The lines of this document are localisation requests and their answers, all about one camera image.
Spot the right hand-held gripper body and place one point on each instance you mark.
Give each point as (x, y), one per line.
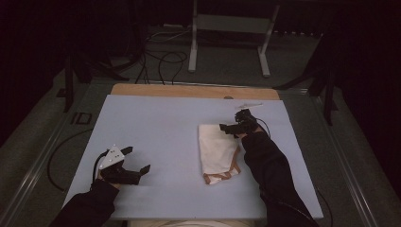
(246, 126)

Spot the white metal stand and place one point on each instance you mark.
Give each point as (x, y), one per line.
(233, 23)

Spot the metal floor rail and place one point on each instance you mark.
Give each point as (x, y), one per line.
(346, 170)
(34, 170)

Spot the cream baby bodysuit brown trim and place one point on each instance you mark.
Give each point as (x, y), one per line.
(217, 148)

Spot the light blue table mat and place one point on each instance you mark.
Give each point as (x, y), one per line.
(164, 126)

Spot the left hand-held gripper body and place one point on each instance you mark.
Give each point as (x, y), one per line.
(119, 176)

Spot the round table grommet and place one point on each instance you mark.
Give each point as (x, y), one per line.
(228, 97)

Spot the black square floor bracket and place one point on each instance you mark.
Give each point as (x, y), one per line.
(82, 118)

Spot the person's left hand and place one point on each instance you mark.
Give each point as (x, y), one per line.
(110, 184)

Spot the black metal stand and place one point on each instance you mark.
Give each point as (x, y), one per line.
(68, 82)
(329, 94)

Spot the wooden table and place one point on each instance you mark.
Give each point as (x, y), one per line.
(189, 91)

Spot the person's right hand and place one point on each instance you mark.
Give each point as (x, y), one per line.
(249, 135)

